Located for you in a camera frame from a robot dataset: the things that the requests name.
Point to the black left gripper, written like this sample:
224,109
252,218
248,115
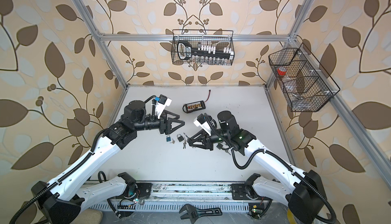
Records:
165,127

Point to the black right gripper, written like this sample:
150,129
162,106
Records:
208,145

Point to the black padlock with ring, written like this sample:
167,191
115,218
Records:
183,138

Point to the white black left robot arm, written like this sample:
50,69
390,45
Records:
63,198

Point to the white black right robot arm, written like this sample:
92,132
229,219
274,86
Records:
302,192

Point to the black charging board yellow connectors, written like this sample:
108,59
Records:
192,107

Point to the black socket tool set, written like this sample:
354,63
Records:
186,51

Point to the black adjustable wrench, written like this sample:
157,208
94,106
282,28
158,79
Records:
192,213

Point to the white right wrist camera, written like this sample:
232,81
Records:
201,121

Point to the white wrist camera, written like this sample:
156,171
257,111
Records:
159,104
201,121

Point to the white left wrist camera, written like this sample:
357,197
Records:
159,104

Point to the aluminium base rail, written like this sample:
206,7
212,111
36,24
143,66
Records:
171,196

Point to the black wire basket right wall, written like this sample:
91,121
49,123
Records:
307,86

